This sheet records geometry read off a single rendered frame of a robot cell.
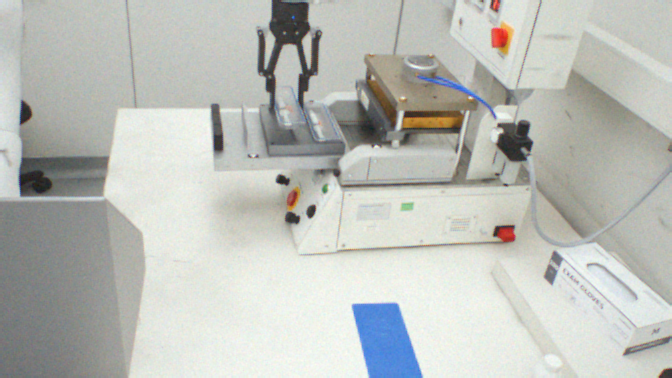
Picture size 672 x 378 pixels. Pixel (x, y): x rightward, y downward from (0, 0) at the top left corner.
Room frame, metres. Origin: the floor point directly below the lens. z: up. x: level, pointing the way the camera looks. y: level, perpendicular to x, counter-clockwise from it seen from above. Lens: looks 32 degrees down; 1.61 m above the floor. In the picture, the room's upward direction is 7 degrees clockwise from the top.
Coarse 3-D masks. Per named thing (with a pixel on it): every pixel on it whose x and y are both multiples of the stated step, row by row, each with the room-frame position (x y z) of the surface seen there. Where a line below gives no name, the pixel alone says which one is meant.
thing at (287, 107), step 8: (280, 88) 1.29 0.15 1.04; (288, 88) 1.30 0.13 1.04; (280, 96) 1.25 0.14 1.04; (288, 96) 1.25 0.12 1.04; (280, 104) 1.21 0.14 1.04; (288, 104) 1.21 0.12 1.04; (296, 104) 1.21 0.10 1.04; (280, 112) 1.17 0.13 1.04; (288, 112) 1.17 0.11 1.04; (296, 112) 1.17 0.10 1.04; (280, 120) 1.13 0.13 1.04; (288, 120) 1.13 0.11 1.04; (296, 120) 1.14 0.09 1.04; (304, 120) 1.14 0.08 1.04
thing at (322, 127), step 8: (304, 104) 1.30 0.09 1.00; (312, 104) 1.31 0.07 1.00; (320, 104) 1.31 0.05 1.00; (312, 112) 1.27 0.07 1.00; (320, 112) 1.27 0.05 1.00; (312, 120) 1.23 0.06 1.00; (320, 120) 1.23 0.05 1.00; (328, 120) 1.23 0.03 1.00; (312, 128) 1.19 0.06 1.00; (320, 128) 1.19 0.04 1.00; (328, 128) 1.19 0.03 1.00; (320, 136) 1.15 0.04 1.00; (328, 136) 1.16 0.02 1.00; (336, 136) 1.16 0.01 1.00
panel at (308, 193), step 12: (324, 168) 1.18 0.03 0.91; (300, 180) 1.25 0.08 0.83; (324, 180) 1.15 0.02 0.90; (288, 192) 1.27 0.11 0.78; (300, 192) 1.21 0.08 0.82; (312, 192) 1.16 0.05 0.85; (300, 204) 1.18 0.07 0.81; (312, 204) 1.13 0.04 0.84; (324, 204) 1.09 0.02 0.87; (300, 216) 1.14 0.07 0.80; (312, 216) 1.10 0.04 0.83; (300, 228) 1.11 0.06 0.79; (300, 240) 1.08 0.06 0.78
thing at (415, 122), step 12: (372, 84) 1.34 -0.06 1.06; (384, 96) 1.28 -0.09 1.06; (384, 108) 1.22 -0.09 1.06; (408, 120) 1.18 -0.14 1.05; (420, 120) 1.19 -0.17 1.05; (432, 120) 1.20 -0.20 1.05; (444, 120) 1.20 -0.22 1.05; (456, 120) 1.21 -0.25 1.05; (408, 132) 1.18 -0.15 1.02; (420, 132) 1.19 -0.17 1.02; (432, 132) 1.20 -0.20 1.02; (444, 132) 1.21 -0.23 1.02; (456, 132) 1.21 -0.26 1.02
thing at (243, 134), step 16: (224, 112) 1.28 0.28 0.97; (240, 112) 1.29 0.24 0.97; (256, 112) 1.30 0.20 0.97; (224, 128) 1.20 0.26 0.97; (240, 128) 1.21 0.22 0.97; (256, 128) 1.22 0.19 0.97; (224, 144) 1.13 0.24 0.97; (240, 144) 1.14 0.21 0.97; (256, 144) 1.15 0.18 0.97; (224, 160) 1.07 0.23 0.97; (240, 160) 1.08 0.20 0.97; (256, 160) 1.09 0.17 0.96; (272, 160) 1.10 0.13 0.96; (288, 160) 1.11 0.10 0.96; (304, 160) 1.11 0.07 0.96; (320, 160) 1.12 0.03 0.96; (336, 160) 1.13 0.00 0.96
